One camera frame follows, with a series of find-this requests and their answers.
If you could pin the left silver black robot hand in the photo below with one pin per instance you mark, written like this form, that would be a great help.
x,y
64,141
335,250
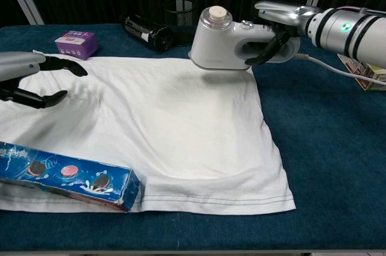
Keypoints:
x,y
18,63

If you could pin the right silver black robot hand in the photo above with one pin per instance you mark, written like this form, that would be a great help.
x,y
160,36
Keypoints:
x,y
283,12

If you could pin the white handheld device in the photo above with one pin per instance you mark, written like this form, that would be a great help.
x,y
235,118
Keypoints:
x,y
211,45

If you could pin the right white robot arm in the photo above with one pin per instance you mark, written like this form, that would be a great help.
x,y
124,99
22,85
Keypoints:
x,y
346,31

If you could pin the white cloth garment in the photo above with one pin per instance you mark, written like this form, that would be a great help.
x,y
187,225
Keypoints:
x,y
181,123

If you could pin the small purple box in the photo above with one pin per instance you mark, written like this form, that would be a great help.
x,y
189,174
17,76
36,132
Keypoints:
x,y
75,43

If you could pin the black mesh cup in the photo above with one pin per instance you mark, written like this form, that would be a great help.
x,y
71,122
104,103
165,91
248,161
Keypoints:
x,y
181,12

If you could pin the red biscuit box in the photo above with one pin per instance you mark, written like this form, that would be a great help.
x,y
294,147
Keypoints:
x,y
369,78

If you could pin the blue cookie box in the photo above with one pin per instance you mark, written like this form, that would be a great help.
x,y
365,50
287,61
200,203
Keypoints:
x,y
69,174

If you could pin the dark glass bottle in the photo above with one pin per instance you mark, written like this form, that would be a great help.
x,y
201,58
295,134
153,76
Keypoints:
x,y
144,31

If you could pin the blue felt table mat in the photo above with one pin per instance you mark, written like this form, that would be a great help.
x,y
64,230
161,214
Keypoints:
x,y
331,147

